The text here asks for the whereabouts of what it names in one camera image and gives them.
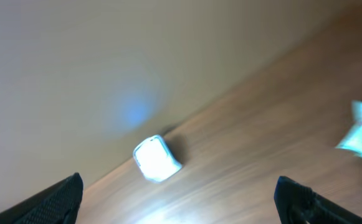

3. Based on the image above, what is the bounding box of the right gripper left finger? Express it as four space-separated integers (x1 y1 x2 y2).
0 172 83 224

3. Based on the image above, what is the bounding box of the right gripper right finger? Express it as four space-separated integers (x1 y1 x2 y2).
274 176 362 224

